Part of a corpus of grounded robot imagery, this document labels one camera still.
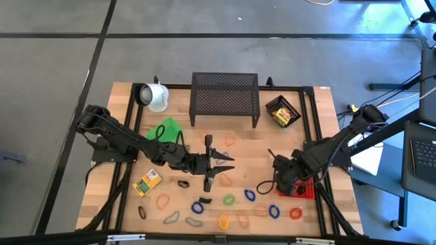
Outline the red plastic basket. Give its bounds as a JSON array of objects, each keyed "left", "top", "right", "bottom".
[{"left": 276, "top": 176, "right": 315, "bottom": 201}]

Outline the white cylinder with black rim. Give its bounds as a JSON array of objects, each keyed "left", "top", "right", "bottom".
[{"left": 138, "top": 82, "right": 170, "bottom": 114}]

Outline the silver beam bracket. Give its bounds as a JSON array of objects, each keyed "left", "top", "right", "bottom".
[
  {"left": 295, "top": 237, "right": 337, "bottom": 245},
  {"left": 106, "top": 233, "right": 146, "bottom": 243}
]

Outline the yellow crayon box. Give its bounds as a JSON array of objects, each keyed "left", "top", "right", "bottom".
[
  {"left": 272, "top": 107, "right": 292, "bottom": 128},
  {"left": 131, "top": 168, "right": 163, "bottom": 198}
]

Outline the black side table frame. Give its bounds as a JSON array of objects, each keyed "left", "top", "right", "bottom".
[{"left": 349, "top": 73, "right": 436, "bottom": 232}]

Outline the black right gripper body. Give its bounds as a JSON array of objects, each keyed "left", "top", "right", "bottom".
[{"left": 267, "top": 148, "right": 302, "bottom": 197}]

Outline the black overhead frame beam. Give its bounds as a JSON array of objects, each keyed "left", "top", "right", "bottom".
[{"left": 0, "top": 229, "right": 436, "bottom": 245}]

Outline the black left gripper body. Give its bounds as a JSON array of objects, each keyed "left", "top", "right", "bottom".
[{"left": 183, "top": 133, "right": 221, "bottom": 193}]

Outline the yellow spiral wrist keychain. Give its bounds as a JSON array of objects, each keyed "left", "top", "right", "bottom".
[{"left": 217, "top": 214, "right": 230, "bottom": 231}]

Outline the black plastic basket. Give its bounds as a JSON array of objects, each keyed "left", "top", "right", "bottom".
[{"left": 264, "top": 95, "right": 302, "bottom": 129}]

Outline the green plastic basket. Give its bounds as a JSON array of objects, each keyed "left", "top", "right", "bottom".
[{"left": 145, "top": 116, "right": 184, "bottom": 144}]

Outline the black laptop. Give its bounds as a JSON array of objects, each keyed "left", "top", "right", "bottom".
[{"left": 401, "top": 120, "right": 436, "bottom": 202}]

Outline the white flat box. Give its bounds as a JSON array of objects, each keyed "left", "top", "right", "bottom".
[{"left": 349, "top": 133, "right": 386, "bottom": 177}]

